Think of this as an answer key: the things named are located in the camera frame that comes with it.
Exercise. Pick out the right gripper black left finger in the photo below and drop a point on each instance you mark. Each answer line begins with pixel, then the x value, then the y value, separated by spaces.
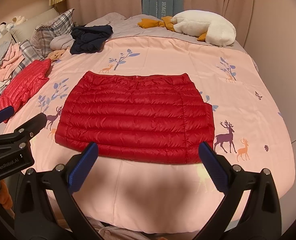
pixel 34 216

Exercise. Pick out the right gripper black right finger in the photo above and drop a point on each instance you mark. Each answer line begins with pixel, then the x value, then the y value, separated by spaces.
pixel 250 207

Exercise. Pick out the dark red down jacket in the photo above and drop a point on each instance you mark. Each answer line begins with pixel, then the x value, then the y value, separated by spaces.
pixel 158 118

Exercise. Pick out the pink clothes pile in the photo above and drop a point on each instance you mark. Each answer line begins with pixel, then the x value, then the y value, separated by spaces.
pixel 11 60

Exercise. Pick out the person left hand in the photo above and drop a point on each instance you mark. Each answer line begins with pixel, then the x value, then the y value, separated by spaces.
pixel 5 197

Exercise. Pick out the light red down jacket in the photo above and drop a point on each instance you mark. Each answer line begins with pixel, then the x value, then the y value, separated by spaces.
pixel 25 85

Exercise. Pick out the grey plaid pillow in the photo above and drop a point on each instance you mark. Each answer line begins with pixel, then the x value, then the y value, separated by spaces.
pixel 38 46

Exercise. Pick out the orange small plush toy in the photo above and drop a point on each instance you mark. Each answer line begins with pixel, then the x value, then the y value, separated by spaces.
pixel 55 55

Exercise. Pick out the pink printed duvet cover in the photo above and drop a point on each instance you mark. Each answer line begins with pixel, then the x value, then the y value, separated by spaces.
pixel 167 198

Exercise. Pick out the small plush toys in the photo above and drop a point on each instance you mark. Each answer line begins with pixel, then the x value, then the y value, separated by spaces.
pixel 6 27

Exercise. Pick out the grey blanket roll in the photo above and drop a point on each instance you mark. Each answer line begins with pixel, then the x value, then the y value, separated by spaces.
pixel 61 42

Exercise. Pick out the navy blue garment pile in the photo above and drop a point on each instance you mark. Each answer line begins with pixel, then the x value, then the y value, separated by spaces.
pixel 89 39

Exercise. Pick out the white plush goose toy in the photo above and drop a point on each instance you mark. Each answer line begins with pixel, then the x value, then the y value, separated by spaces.
pixel 204 25

